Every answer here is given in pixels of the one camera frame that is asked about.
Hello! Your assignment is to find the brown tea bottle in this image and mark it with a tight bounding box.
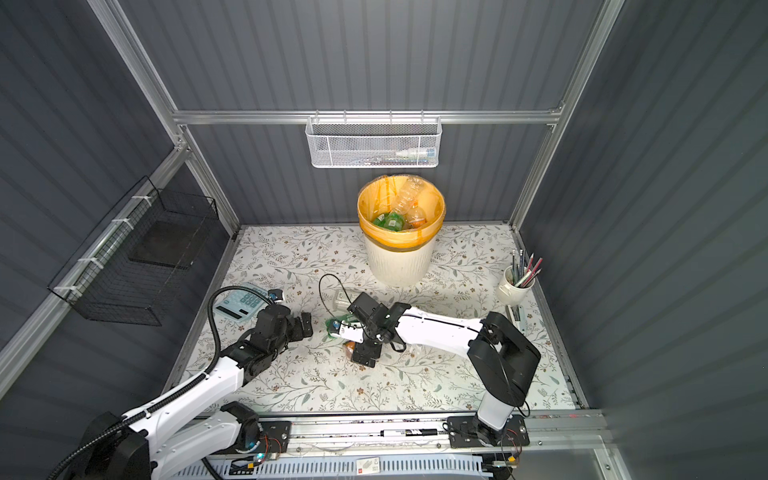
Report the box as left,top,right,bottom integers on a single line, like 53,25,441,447
343,341,356,360

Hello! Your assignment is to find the square clear bottle green label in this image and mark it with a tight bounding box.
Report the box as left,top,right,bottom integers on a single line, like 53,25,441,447
333,291,351,312

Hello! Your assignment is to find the green bottle yellow cap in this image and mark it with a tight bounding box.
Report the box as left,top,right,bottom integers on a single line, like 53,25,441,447
325,318,343,338
372,211,406,232

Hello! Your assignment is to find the orange label crushed bottle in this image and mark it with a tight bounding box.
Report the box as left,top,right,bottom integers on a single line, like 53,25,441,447
406,205,428,230

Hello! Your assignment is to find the tall clear ribbed bottle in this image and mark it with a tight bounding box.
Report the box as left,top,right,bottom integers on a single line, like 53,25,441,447
392,175,426,216

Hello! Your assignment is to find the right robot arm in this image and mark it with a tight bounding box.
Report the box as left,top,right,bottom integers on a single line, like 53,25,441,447
341,293,541,434

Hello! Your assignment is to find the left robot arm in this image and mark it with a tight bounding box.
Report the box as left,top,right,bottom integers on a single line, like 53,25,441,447
48,285,313,479

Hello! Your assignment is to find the white ribbed trash bin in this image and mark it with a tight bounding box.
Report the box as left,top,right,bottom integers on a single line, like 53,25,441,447
363,230,436,287

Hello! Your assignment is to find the orange bin liner bag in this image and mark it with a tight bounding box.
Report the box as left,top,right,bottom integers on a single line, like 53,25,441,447
357,175,446,250

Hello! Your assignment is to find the teal calculator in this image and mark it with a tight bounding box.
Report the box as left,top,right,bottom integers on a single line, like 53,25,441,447
213,282,269,324

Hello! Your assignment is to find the white pencil cup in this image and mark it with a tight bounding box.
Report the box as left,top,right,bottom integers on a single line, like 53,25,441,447
495,266,536,306

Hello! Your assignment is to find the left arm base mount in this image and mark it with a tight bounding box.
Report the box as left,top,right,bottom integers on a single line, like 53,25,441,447
215,420,293,455

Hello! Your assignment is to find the black marker on rail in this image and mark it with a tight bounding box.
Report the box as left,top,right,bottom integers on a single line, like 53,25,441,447
380,428,438,437

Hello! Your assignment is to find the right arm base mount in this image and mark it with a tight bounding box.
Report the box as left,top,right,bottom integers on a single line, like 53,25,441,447
442,415,530,448

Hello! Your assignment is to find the black wire wall basket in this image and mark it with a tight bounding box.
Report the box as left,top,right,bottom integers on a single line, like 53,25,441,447
48,179,219,326

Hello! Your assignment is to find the white wire wall basket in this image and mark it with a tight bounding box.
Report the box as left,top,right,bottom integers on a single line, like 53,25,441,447
305,117,443,169

